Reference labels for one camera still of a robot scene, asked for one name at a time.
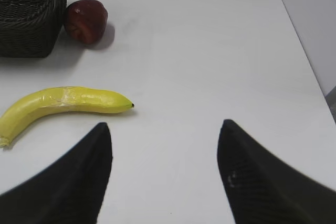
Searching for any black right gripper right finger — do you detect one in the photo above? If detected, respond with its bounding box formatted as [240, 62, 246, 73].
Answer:
[217, 119, 335, 223]

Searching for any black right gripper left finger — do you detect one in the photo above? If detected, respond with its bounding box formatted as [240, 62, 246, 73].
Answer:
[1, 123, 113, 223]

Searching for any black woven basket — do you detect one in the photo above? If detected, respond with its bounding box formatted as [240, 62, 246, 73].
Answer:
[1, 0, 67, 58]

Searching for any yellow banana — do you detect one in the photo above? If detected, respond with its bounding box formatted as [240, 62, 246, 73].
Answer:
[1, 86, 134, 148]

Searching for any dark red apple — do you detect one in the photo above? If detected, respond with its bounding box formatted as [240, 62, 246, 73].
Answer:
[64, 0, 108, 45]

